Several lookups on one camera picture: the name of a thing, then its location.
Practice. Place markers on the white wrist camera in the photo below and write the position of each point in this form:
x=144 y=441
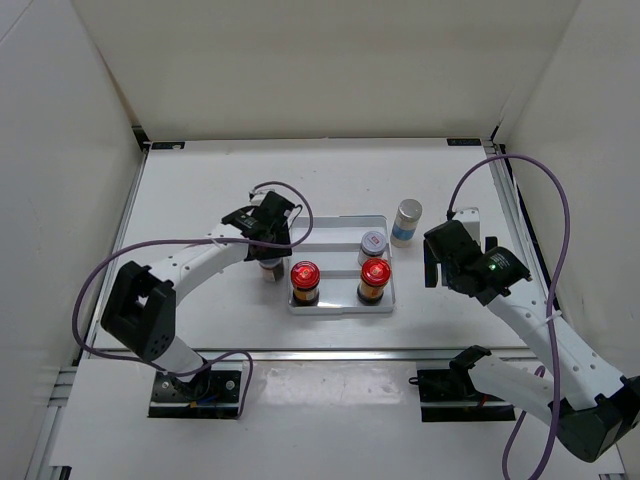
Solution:
x=470 y=219
x=256 y=197

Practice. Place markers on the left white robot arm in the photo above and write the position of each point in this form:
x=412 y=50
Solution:
x=141 y=309

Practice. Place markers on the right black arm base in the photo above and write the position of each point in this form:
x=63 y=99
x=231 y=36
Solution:
x=446 y=395

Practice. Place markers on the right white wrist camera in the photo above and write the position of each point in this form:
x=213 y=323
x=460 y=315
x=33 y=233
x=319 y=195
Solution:
x=470 y=219

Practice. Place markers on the left blue corner label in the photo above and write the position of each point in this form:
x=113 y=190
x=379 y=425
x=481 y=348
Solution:
x=168 y=145

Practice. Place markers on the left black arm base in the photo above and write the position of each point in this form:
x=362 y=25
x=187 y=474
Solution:
x=213 y=394

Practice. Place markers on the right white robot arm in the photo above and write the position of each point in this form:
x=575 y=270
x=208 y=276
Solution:
x=588 y=404

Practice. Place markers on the aluminium left rail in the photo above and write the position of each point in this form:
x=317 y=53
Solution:
x=106 y=270

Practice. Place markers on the white three-compartment tray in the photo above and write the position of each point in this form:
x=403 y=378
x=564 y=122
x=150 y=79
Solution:
x=333 y=246

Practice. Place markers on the small silver-lid jar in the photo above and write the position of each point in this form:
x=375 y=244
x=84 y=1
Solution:
x=373 y=245
x=272 y=270

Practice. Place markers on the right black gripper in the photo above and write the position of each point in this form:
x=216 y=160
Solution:
x=431 y=275

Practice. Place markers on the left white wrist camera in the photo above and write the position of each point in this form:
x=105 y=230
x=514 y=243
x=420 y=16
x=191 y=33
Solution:
x=256 y=197

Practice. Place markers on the tall blue-label bottle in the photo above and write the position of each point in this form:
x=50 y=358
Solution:
x=408 y=214

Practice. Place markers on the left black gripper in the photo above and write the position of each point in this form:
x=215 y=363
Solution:
x=273 y=252

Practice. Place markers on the red-lid sauce jar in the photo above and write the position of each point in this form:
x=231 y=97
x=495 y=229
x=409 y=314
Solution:
x=305 y=280
x=374 y=276

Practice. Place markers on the right blue corner label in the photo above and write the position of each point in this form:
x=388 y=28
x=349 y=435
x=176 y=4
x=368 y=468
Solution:
x=463 y=142

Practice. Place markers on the blue corner label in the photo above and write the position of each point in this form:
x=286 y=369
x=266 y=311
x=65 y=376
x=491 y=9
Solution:
x=463 y=142
x=168 y=145

